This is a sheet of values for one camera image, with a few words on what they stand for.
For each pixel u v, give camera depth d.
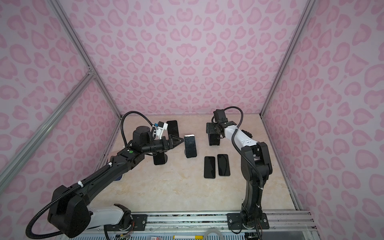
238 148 0.50
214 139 1.10
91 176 0.47
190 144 0.95
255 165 0.50
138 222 0.73
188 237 0.69
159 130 0.72
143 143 0.62
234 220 0.73
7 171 0.50
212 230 0.72
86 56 0.86
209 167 1.21
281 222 0.74
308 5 0.69
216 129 0.84
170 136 0.67
